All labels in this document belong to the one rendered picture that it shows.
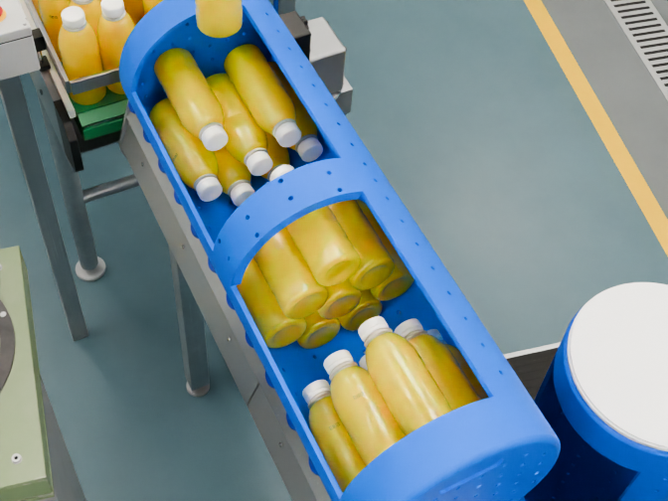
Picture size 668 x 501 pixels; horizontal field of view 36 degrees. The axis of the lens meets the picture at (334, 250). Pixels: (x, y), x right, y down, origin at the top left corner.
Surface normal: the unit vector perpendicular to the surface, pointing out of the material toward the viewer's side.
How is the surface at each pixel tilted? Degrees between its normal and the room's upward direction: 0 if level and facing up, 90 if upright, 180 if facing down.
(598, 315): 0
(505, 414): 24
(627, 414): 0
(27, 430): 1
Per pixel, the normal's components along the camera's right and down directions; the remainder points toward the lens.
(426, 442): -0.26, -0.44
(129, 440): 0.06, -0.58
